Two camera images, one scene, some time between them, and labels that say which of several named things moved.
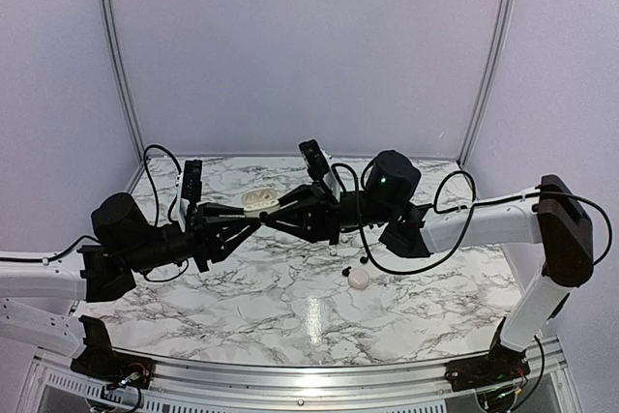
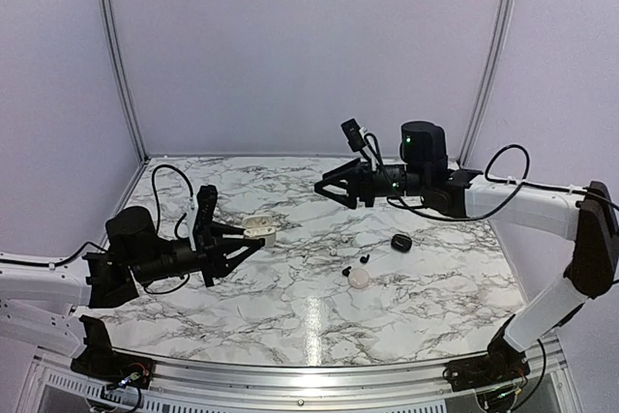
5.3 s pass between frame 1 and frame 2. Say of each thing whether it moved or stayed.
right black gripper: moved
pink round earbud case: stayed
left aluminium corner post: stayed
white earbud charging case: moved
